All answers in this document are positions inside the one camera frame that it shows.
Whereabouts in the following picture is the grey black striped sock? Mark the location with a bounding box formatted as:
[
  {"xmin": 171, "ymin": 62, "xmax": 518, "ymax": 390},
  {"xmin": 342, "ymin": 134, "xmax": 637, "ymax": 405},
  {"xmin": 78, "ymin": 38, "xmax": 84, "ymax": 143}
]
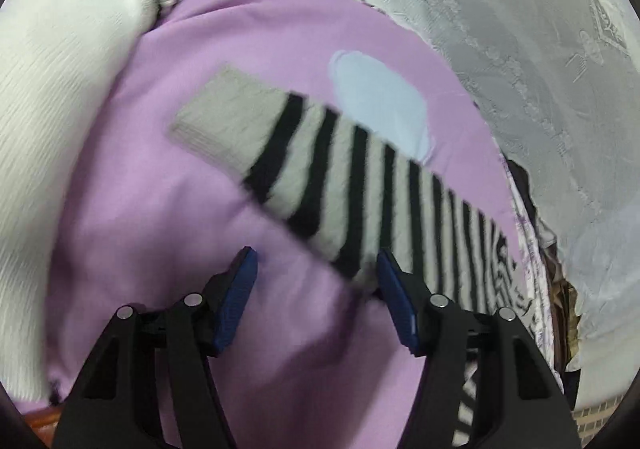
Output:
[{"xmin": 170, "ymin": 63, "xmax": 536, "ymax": 449}]

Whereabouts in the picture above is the white knit garment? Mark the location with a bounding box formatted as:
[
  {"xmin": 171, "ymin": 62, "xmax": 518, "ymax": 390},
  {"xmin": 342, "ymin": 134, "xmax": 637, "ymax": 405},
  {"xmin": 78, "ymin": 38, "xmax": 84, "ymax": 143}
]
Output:
[{"xmin": 0, "ymin": 0, "xmax": 183, "ymax": 402}]

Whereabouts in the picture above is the purple bed sheet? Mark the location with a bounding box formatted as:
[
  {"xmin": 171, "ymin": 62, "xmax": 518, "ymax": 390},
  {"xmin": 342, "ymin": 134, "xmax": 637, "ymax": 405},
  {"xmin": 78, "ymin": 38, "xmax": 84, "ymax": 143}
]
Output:
[{"xmin": 47, "ymin": 0, "xmax": 526, "ymax": 449}]

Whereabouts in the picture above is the white lace cover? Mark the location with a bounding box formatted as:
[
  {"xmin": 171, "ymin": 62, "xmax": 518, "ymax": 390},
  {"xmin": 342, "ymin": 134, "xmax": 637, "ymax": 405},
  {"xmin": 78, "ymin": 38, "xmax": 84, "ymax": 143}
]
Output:
[{"xmin": 272, "ymin": 0, "xmax": 640, "ymax": 410}]

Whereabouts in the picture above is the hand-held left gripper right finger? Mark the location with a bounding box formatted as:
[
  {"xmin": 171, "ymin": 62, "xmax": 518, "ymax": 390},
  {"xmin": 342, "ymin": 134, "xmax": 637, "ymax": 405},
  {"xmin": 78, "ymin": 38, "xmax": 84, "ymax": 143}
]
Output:
[{"xmin": 376, "ymin": 249, "xmax": 583, "ymax": 449}]

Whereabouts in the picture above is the wicker basket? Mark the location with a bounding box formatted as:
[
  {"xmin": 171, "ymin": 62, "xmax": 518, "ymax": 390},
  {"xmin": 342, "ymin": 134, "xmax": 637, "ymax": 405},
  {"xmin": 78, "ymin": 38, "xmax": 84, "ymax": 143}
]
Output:
[{"xmin": 574, "ymin": 399, "xmax": 626, "ymax": 436}]

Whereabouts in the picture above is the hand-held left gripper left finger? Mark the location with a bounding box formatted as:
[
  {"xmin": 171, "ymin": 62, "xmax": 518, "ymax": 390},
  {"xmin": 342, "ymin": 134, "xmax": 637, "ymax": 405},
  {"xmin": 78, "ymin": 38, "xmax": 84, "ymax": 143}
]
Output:
[{"xmin": 52, "ymin": 245, "xmax": 259, "ymax": 449}]

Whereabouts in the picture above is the wooden bed frame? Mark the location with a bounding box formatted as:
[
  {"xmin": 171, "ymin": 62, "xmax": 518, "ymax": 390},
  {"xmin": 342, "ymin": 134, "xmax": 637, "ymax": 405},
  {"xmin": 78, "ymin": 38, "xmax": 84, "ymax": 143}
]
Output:
[{"xmin": 20, "ymin": 404, "xmax": 66, "ymax": 449}]

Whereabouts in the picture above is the small light blue cloth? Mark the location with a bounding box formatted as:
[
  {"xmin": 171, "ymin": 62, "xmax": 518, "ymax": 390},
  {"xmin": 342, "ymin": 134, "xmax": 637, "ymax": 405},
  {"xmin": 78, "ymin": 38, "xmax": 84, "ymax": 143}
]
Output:
[{"xmin": 327, "ymin": 50, "xmax": 433, "ymax": 165}]

